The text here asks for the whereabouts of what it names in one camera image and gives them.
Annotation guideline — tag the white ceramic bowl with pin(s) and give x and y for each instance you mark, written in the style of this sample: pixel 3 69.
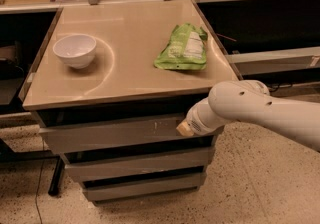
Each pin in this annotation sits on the white ceramic bowl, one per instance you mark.
pixel 76 51

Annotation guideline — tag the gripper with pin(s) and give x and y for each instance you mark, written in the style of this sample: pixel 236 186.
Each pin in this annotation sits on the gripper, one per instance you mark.
pixel 194 122

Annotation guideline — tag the grey metal rail beam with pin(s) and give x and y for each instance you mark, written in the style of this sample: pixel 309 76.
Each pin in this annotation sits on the grey metal rail beam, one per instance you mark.
pixel 276 61

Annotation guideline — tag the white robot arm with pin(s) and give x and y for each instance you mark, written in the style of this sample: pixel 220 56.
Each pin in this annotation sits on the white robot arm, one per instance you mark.
pixel 250 101

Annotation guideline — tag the grey middle drawer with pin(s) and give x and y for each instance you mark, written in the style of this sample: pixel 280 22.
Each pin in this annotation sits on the grey middle drawer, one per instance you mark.
pixel 138 165

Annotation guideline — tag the beige top drawer cabinet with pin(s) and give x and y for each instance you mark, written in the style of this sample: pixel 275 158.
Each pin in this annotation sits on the beige top drawer cabinet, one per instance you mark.
pixel 122 81

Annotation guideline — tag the grey bottom drawer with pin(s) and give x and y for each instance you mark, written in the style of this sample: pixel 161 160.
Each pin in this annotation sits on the grey bottom drawer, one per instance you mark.
pixel 153 186

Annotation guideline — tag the grey top drawer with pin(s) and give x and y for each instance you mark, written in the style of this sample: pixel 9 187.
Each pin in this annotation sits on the grey top drawer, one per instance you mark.
pixel 112 134

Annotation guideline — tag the grey drawer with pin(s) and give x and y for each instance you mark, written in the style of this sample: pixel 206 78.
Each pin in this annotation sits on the grey drawer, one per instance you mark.
pixel 153 186
pixel 112 134
pixel 138 165

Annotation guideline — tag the green snack bag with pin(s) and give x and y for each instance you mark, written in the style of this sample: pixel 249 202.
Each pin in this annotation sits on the green snack bag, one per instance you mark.
pixel 185 50

